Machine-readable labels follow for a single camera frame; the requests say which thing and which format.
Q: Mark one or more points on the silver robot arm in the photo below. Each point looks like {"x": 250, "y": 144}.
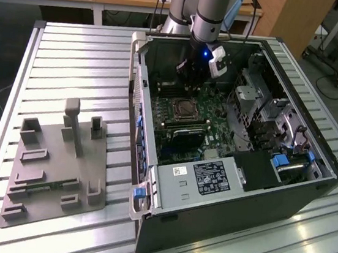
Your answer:
{"x": 206, "y": 20}

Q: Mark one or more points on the CPU socket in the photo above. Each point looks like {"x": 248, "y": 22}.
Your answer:
{"x": 174, "y": 110}

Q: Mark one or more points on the perforated metal drive cage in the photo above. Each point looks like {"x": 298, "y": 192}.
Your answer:
{"x": 246, "y": 96}

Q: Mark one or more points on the green motherboard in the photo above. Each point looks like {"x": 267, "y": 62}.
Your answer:
{"x": 217, "y": 135}

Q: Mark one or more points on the black graphics card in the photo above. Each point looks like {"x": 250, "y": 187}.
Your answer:
{"x": 185, "y": 141}

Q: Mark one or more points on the small silver heatsink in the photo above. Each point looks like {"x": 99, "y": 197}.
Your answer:
{"x": 212, "y": 154}

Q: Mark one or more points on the wooden cabinet panel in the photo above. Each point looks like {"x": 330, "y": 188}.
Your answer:
{"x": 298, "y": 25}

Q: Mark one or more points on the black plastic shroud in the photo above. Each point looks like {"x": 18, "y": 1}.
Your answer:
{"x": 256, "y": 171}

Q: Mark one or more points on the grey power supply unit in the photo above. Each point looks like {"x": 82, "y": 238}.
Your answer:
{"x": 176, "y": 192}

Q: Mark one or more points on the blue disk carrier latch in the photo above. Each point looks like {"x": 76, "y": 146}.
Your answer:
{"x": 279, "y": 162}

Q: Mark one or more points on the blue case latch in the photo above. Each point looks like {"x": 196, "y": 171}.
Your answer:
{"x": 139, "y": 194}

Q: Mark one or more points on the small blue clip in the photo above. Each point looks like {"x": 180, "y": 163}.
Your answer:
{"x": 310, "y": 157}

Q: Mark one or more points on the grey parts rack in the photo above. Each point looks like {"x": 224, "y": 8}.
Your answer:
{"x": 59, "y": 162}

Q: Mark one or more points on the black open PC case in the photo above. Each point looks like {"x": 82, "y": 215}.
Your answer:
{"x": 221, "y": 231}

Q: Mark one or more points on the green RAM stick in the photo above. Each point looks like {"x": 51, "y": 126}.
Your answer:
{"x": 44, "y": 186}

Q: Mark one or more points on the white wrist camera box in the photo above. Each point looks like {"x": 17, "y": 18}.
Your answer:
{"x": 218, "y": 63}

